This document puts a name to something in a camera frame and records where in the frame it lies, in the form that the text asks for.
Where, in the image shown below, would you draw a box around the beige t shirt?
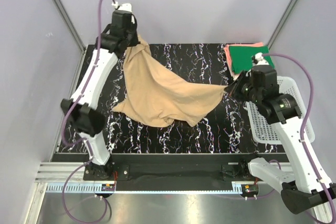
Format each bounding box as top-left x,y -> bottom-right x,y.
112,37 -> 225,127

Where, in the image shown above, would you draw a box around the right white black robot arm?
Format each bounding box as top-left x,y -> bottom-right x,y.
225,65 -> 335,214

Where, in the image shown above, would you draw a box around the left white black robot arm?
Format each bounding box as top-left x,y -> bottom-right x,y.
60,3 -> 139,180

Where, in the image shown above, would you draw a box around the cream folded t shirt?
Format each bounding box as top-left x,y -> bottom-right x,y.
232,74 -> 240,80

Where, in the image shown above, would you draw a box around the green folded t shirt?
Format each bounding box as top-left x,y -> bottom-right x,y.
229,46 -> 269,74

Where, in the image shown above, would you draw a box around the pink folded t shirt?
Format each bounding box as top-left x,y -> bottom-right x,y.
224,42 -> 264,76

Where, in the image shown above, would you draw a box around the white plastic mesh basket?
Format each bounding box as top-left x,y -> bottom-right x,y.
246,76 -> 307,145

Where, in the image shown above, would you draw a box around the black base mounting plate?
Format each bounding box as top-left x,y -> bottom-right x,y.
51,153 -> 270,192

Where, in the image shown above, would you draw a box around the right small circuit board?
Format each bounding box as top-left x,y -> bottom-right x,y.
244,185 -> 259,193

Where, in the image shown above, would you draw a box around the small circuit board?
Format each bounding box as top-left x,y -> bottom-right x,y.
244,185 -> 259,193
101,184 -> 115,191

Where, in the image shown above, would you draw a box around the left small circuit board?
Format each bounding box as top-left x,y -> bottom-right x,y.
101,184 -> 115,191

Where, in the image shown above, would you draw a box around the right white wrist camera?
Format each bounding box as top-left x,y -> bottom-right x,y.
251,52 -> 270,68

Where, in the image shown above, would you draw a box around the left aluminium frame post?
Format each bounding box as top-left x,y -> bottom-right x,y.
52,0 -> 86,53

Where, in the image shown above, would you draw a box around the aluminium frame post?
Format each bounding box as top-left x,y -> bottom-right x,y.
52,0 -> 86,53
267,0 -> 299,49

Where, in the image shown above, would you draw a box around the right aluminium frame post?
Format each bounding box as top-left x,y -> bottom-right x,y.
267,0 -> 299,49

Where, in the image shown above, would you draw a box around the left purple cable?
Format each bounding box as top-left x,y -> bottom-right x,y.
60,0 -> 116,223

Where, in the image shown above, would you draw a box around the aluminium rail profile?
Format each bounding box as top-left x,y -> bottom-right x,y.
35,162 -> 83,183

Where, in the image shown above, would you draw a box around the grey slotted cable duct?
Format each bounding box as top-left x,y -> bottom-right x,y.
46,182 -> 243,195

